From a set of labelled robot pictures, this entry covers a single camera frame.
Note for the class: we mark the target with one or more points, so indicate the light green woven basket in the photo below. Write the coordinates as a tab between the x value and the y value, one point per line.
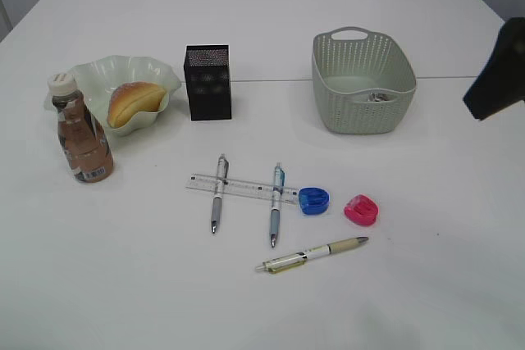
348	64

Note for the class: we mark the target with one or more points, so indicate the bread bun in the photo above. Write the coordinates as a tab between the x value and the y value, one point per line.
132	98

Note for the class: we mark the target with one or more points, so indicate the brown Nescafe coffee bottle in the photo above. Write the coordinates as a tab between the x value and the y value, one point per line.
80	135

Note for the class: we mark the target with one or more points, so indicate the blue grip ballpoint pen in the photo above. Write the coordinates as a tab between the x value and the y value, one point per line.
277	191

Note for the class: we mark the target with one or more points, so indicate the pink pencil sharpener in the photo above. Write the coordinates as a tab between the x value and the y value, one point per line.
361	210

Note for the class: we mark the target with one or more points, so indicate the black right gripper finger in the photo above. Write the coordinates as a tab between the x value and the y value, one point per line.
501	82

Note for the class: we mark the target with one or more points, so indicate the black mesh pen holder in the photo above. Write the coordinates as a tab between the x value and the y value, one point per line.
208	83

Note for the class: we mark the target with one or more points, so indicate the white beige ballpoint pen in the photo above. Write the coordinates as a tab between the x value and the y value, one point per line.
281	264

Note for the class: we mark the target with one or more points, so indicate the pale green wavy plate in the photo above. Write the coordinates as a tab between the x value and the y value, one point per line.
97	80

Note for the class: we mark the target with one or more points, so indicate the clear plastic ruler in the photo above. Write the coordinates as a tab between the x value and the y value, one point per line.
241	188

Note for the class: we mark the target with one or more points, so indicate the grey grip ballpoint pen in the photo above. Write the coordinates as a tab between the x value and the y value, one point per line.
220	181

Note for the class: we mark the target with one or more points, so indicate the paper piece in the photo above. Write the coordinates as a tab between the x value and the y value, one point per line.
378	97

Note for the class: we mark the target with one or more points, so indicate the blue pencil sharpener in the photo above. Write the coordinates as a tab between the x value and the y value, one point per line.
313	201

